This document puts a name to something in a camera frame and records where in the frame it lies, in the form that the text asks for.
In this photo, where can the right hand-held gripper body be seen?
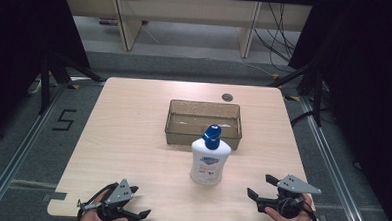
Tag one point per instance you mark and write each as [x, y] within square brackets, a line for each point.
[296, 185]

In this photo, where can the clear brown plastic container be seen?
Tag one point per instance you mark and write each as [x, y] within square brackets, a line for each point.
[186, 121]

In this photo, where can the black curtain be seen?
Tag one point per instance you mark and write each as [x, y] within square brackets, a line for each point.
[24, 33]
[368, 81]

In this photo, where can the metal floor rail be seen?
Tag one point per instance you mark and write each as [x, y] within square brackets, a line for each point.
[335, 170]
[18, 154]

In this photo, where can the beige wooden desk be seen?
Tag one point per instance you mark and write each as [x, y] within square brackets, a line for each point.
[188, 8]

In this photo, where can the person's left hand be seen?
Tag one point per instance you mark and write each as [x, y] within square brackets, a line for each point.
[90, 219]

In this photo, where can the round grey table grommet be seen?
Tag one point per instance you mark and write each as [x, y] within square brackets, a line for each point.
[227, 97]

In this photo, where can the black metal stand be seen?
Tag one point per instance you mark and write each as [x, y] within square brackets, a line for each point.
[318, 96]
[45, 84]

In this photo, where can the white pump bottle blue cap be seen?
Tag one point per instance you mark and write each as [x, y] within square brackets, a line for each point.
[210, 164]

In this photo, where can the yellow black floor tape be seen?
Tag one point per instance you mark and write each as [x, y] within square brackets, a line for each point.
[293, 98]
[73, 86]

